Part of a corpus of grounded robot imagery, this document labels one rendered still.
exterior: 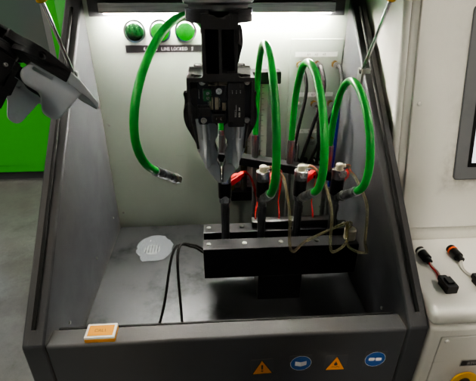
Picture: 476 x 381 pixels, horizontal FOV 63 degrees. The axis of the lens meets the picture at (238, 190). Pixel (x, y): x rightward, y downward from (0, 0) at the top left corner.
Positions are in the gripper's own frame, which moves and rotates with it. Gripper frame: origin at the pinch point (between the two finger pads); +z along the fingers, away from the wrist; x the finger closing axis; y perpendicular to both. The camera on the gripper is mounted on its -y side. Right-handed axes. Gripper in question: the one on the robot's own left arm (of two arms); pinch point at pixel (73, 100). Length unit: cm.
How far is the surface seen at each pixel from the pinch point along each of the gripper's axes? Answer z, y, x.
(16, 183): 137, -39, -285
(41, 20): 76, -139, -220
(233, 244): 45.1, 6.9, 0.2
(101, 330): 24.4, 28.8, -8.0
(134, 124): 9.4, -1.8, 1.2
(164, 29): 8.3, -18.6, 1.7
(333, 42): 48, -47, 13
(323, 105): 26.0, -13.7, 23.2
